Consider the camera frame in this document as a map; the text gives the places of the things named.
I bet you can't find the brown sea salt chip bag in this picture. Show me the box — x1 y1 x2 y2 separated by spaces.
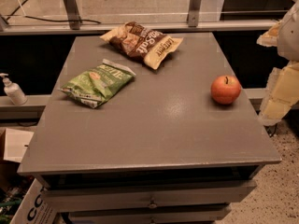
100 21 183 70

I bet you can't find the white pump dispenser bottle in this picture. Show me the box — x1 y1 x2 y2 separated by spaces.
0 73 27 105

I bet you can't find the black cable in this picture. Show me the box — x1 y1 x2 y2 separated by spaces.
6 0 102 25

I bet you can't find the white cardboard box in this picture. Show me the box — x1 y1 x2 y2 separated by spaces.
9 179 57 224

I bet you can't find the green jalapeno chip bag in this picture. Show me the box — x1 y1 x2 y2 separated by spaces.
60 59 135 108

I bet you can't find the brown cardboard box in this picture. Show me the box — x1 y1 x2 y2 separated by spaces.
0 128 34 190

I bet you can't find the grey drawer cabinet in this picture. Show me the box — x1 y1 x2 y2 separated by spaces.
19 33 280 224

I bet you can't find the red apple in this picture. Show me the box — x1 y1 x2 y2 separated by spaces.
210 76 241 105

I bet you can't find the metal railing frame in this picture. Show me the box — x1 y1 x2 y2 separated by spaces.
0 0 298 35

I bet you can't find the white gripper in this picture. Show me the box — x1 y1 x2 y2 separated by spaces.
257 1 299 126

